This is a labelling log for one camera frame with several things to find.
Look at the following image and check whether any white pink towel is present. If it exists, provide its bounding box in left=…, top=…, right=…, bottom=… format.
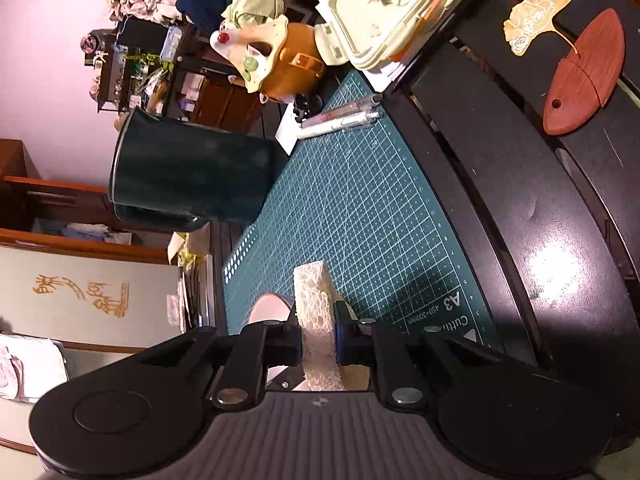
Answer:
left=0, top=335, right=68, bottom=403

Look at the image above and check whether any orange bear ceramic pot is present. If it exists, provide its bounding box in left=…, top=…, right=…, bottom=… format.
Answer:
left=210, top=15, right=328, bottom=106

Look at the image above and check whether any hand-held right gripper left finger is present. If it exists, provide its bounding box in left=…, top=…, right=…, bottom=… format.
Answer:
left=135, top=321, right=302, bottom=411

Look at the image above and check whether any white fluffy cloth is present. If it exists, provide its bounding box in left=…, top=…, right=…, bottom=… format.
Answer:
left=293, top=261, right=346, bottom=391

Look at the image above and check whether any panel with gold calligraphy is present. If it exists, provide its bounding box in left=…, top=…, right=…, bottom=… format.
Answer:
left=0, top=245, right=186, bottom=351

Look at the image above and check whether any cluttered shelf desk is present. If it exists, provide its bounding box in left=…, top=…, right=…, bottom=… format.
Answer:
left=82, top=15, right=266, bottom=133

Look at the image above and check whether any white pen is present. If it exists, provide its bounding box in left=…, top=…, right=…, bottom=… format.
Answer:
left=297, top=110, right=383, bottom=140

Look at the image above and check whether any yellow ginkgo leaf bookmark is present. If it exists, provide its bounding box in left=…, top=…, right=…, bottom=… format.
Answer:
left=502, top=0, right=581, bottom=58

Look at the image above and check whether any green container lid stack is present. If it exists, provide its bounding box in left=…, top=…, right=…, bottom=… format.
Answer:
left=314, top=0, right=476, bottom=73

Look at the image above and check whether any green cutting mat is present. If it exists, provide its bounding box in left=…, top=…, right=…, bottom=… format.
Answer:
left=222, top=69, right=503, bottom=351

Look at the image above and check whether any stack of books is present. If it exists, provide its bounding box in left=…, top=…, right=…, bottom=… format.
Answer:
left=177, top=255, right=216, bottom=331

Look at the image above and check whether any brown wooden fish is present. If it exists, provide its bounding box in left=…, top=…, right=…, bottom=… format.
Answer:
left=542, top=8, right=627, bottom=136

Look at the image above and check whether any white paper card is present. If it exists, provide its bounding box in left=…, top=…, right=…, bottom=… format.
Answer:
left=275, top=107, right=306, bottom=156

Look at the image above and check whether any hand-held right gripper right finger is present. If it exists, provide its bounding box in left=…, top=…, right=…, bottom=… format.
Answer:
left=335, top=302, right=506, bottom=411

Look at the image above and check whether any silver pen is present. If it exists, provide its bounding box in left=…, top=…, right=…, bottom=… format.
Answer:
left=302, top=94, right=383, bottom=123

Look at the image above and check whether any dark green electric kettle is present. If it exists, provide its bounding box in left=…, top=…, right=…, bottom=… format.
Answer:
left=108, top=107, right=288, bottom=233

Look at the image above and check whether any black binder clip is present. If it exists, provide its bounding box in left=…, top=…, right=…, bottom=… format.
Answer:
left=292, top=94, right=323, bottom=121

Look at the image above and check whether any white bowl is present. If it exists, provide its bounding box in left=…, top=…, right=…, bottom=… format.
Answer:
left=248, top=294, right=371, bottom=392

